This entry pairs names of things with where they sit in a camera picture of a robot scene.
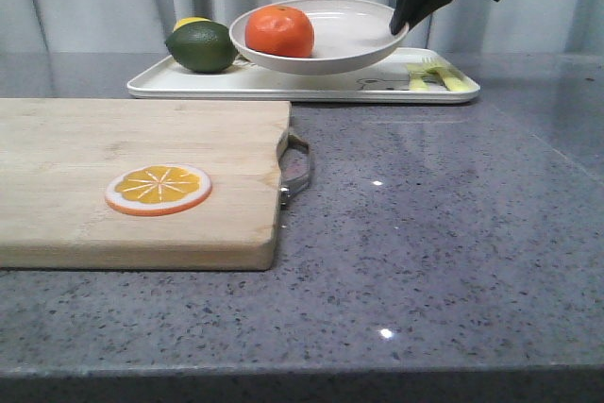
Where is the beige round plate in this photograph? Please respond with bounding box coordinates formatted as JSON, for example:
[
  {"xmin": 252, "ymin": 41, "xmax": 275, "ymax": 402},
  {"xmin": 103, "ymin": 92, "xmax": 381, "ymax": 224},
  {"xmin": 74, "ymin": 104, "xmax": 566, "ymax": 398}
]
[{"xmin": 229, "ymin": 0, "xmax": 410, "ymax": 76}]

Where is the orange fruit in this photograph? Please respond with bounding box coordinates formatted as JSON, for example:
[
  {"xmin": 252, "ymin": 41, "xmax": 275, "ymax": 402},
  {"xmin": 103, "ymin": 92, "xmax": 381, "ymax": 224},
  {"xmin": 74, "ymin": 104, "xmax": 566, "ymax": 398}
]
[{"xmin": 244, "ymin": 5, "xmax": 314, "ymax": 58}]

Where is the white rectangular tray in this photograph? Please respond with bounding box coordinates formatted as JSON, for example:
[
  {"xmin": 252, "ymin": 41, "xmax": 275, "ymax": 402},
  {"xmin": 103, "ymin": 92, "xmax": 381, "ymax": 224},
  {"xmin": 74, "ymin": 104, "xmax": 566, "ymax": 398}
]
[{"xmin": 126, "ymin": 48, "xmax": 480, "ymax": 105}]

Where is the yellow plastic fork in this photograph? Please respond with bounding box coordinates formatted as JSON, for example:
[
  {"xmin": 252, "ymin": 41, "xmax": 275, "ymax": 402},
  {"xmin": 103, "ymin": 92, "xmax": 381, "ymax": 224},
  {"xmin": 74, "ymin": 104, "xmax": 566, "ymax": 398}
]
[{"xmin": 422, "ymin": 58, "xmax": 467, "ymax": 92}]

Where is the green lime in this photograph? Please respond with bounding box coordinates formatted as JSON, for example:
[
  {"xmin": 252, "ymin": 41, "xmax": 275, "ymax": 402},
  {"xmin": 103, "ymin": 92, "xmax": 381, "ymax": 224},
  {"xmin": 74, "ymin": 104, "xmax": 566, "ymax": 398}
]
[{"xmin": 165, "ymin": 21, "xmax": 238, "ymax": 74}]

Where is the yellow lemon left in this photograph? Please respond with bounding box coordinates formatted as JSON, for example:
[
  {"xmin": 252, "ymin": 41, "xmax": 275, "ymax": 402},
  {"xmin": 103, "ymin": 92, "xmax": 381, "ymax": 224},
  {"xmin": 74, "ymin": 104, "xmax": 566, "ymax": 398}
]
[{"xmin": 173, "ymin": 16, "xmax": 210, "ymax": 31}]

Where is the orange slice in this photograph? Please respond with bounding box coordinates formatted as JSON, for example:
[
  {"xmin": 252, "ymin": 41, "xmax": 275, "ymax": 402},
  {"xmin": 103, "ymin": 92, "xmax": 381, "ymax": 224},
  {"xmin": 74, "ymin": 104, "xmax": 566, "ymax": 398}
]
[{"xmin": 105, "ymin": 164, "xmax": 212, "ymax": 216}]

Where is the wooden cutting board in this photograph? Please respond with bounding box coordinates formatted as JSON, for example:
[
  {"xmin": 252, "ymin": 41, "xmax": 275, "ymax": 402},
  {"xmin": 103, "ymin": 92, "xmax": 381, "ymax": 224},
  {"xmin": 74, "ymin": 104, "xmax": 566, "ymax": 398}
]
[{"xmin": 1, "ymin": 98, "xmax": 291, "ymax": 270}]

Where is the metal cutting board handle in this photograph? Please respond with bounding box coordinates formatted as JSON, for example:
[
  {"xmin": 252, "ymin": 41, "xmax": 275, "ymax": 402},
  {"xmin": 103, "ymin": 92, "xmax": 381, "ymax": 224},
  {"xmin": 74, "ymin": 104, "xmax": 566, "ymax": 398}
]
[{"xmin": 277, "ymin": 129, "xmax": 313, "ymax": 210}]

